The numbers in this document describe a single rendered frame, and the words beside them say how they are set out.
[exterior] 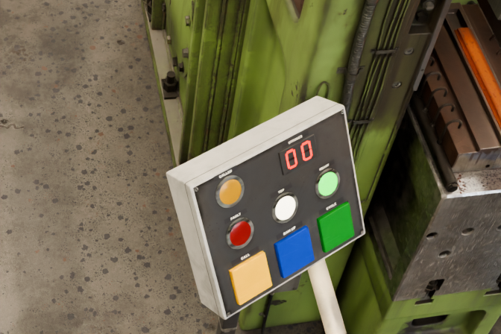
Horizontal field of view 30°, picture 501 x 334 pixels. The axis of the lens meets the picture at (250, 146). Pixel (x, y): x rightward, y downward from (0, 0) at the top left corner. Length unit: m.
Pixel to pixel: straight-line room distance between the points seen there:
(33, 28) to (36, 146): 0.54
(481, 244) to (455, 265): 0.09
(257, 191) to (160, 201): 1.38
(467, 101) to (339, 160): 0.45
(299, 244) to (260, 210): 0.12
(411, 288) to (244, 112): 0.65
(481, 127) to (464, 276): 0.45
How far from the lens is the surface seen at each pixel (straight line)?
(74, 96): 3.24
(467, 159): 2.01
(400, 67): 1.93
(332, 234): 1.75
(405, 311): 2.42
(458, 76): 2.11
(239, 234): 1.62
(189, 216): 1.59
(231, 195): 1.58
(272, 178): 1.63
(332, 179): 1.71
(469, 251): 2.23
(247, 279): 1.66
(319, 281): 2.13
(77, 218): 2.93
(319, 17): 1.77
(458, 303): 2.47
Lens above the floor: 2.44
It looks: 51 degrees down
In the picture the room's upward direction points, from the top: 11 degrees clockwise
